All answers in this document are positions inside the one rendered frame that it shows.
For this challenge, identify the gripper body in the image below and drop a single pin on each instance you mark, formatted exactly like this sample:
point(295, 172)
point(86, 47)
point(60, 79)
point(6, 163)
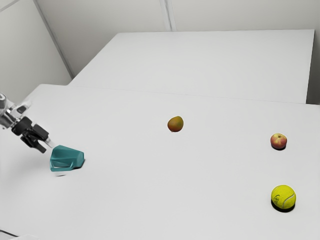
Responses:
point(22, 126)

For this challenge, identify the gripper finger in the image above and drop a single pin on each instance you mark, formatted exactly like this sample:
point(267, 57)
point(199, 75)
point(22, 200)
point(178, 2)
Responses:
point(32, 142)
point(42, 133)

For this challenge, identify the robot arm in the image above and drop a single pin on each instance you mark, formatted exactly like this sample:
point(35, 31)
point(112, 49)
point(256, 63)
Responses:
point(5, 113)

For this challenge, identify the teal faceted mug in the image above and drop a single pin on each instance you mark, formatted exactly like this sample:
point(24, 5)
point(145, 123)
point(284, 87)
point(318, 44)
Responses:
point(65, 158)

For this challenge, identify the orange-green mango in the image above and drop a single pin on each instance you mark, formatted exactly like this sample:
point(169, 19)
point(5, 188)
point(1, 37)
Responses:
point(175, 124)

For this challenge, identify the red-yellow apple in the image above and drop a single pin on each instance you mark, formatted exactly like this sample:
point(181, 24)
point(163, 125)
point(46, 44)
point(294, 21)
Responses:
point(278, 141)

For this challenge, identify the yellow tennis ball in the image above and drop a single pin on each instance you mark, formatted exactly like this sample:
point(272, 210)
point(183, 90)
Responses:
point(283, 196)

